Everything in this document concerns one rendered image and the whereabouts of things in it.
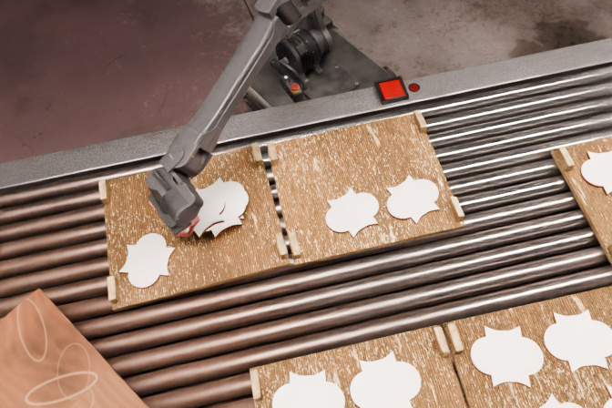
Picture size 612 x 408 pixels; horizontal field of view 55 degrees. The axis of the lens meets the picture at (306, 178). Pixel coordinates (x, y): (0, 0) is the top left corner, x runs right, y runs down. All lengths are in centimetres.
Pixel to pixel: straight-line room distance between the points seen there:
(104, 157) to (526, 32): 227
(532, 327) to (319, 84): 153
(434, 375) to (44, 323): 80
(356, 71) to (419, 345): 157
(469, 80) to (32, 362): 127
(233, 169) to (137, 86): 162
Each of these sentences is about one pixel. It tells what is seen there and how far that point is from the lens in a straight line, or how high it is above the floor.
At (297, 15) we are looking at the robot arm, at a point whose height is 131.
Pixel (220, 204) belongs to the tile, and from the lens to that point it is 142.
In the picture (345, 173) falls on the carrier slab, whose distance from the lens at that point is 148.
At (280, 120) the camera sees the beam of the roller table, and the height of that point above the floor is 92.
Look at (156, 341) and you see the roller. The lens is 139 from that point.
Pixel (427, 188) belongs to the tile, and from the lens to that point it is 146.
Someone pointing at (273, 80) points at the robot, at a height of 24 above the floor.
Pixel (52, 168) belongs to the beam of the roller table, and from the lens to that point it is 170.
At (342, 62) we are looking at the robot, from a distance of 267.
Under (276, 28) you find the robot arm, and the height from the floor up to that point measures 132.
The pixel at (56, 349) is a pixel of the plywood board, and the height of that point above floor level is 104.
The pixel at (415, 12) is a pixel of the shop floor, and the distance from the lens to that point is 327.
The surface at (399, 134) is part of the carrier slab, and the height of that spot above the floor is 94.
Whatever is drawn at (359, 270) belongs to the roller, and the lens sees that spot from 138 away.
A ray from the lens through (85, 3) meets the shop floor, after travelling 363.
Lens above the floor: 218
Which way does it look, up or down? 58 degrees down
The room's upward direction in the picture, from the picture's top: 6 degrees counter-clockwise
